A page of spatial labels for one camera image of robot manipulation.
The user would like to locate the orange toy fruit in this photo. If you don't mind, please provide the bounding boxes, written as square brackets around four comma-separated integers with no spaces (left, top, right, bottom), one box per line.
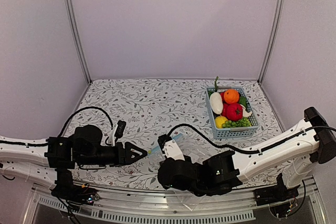
[224,89,240,104]

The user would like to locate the yellow toy lemon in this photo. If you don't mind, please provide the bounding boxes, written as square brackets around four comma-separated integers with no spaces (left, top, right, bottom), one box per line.
[215,116,228,129]

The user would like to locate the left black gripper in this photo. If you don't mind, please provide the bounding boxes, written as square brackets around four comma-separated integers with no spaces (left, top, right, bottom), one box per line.
[77,142,148,168]

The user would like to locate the green toy grapes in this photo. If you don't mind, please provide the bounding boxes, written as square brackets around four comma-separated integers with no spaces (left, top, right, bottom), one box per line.
[222,117,252,128]

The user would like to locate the left aluminium frame post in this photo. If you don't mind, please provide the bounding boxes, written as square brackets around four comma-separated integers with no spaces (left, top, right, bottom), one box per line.
[65,0,92,84]

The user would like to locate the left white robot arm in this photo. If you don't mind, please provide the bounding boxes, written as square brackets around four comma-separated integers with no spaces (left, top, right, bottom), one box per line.
[1,125,148,170]

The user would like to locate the white toy garlic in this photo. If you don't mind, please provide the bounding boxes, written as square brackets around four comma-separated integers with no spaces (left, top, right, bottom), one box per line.
[241,105,253,118]

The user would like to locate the white toy radish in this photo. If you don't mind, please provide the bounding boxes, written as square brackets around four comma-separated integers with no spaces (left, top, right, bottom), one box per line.
[209,76,224,115]

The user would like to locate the red toy tomato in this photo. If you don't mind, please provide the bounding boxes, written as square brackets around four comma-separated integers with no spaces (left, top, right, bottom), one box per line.
[221,103,243,122]

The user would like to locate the right aluminium frame post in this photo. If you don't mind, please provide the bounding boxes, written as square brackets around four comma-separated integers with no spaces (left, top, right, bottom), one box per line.
[258,0,285,85]

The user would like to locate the clear zip top bag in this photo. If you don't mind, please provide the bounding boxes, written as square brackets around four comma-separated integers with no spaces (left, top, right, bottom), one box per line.
[148,133,211,211]

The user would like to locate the green toy pepper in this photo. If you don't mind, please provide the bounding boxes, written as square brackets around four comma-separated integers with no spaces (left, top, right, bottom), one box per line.
[238,96,247,108]

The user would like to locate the blue plastic basket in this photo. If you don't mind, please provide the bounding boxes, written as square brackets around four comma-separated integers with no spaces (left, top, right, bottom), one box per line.
[205,87,259,139]

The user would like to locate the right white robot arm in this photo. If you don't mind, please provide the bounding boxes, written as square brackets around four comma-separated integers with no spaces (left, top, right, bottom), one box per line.
[158,107,335,201]

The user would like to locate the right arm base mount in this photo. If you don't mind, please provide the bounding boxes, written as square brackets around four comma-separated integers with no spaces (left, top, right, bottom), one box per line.
[253,174,307,219]

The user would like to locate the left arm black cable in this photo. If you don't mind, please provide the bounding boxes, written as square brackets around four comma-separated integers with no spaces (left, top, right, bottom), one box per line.
[57,105,115,141]

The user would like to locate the aluminium frame post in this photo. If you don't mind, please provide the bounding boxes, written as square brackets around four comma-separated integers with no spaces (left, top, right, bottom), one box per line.
[258,0,285,85]
[65,0,92,84]

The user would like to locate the floral table mat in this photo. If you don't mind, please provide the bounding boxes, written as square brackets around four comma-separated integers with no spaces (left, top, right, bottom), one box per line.
[64,79,291,190]

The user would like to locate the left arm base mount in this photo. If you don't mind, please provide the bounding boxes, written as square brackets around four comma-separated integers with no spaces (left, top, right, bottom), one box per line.
[51,168,101,224]

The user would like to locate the front aluminium rail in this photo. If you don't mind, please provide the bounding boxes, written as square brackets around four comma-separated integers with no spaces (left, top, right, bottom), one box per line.
[23,177,328,223]

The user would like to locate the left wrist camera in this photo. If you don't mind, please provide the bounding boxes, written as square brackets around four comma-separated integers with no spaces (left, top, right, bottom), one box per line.
[105,120,127,146]

